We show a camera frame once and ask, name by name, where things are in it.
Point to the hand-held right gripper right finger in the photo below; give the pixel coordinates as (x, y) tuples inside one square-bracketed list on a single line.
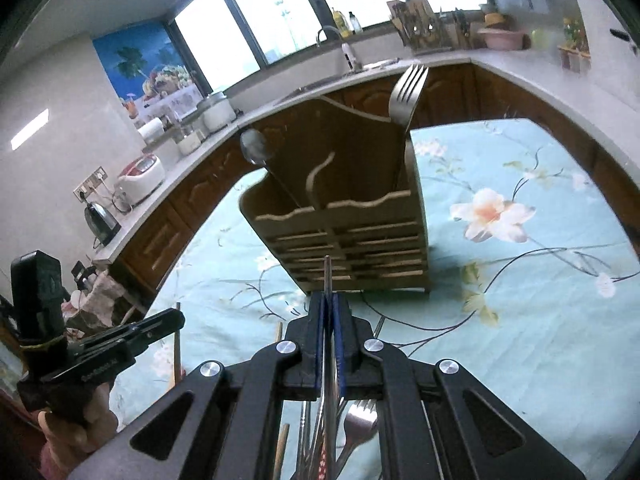
[(340, 345)]

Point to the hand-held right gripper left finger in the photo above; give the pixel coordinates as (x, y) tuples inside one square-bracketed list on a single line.
[(320, 345)]

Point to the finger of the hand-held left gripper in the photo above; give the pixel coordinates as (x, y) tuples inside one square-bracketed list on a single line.
[(152, 327)]

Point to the wooden chopstick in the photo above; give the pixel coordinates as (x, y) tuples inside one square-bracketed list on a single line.
[(176, 350), (283, 452)]

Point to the steel chopstick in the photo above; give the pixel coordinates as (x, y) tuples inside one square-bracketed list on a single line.
[(302, 435), (327, 275)]

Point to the wooden utensil holder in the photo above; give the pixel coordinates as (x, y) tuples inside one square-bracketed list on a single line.
[(360, 130)]

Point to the steel fork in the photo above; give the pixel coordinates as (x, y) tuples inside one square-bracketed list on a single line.
[(361, 420), (407, 95)]

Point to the person's left hand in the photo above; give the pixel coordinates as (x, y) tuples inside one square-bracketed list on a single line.
[(75, 440)]

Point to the pink floral cloth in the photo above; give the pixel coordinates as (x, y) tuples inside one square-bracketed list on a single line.
[(100, 300)]

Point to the steel electric kettle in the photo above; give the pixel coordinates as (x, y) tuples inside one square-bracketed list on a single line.
[(100, 222)]

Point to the red and white rice cooker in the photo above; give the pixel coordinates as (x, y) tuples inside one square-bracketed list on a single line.
[(142, 175)]

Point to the floral teal tablecloth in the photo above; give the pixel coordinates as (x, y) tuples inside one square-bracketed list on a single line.
[(500, 310)]

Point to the white jug with glass lid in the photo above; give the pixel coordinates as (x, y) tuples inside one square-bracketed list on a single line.
[(189, 142)]

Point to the paper towel roll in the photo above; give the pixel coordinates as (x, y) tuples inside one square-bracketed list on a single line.
[(151, 130)]

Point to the steel spoon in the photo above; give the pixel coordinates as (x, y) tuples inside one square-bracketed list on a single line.
[(255, 146)]

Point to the white cooker with steel lid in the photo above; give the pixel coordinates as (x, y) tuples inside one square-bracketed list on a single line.
[(217, 112)]

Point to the steel kitchen sink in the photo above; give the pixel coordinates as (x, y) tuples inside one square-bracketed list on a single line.
[(310, 87)]

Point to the white dishcloth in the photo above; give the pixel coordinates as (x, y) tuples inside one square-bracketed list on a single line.
[(381, 64)]

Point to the steel kitchen faucet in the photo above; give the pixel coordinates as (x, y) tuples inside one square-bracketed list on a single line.
[(347, 52)]

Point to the kitchen window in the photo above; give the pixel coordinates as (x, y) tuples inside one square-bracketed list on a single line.
[(250, 25)]

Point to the yellow dish soap bottle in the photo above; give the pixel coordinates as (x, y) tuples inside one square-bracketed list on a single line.
[(341, 22)]

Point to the wooden countertop utensil rack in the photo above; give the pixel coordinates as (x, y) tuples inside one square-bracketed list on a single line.
[(417, 25)]

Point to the white kitchen countertop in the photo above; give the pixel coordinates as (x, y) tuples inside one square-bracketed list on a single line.
[(550, 87)]

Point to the knife block with knives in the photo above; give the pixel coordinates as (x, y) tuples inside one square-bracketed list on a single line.
[(461, 30)]

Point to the pink plastic basin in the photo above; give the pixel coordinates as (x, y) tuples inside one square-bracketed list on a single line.
[(500, 39)]

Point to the yellow bowl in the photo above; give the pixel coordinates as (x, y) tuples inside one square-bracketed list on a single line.
[(495, 21)]

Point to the green cup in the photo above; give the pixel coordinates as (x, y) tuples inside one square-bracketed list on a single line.
[(539, 39)]

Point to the spice rack with bottles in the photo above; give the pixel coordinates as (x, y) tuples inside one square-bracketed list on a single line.
[(574, 50)]

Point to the wall power outlet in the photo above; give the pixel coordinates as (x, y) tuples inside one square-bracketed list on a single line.
[(90, 185)]

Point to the tropical fruit wall poster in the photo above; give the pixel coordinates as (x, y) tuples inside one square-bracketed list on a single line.
[(135, 60)]

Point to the grey wall switch plate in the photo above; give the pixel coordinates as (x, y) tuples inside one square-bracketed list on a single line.
[(534, 2)]

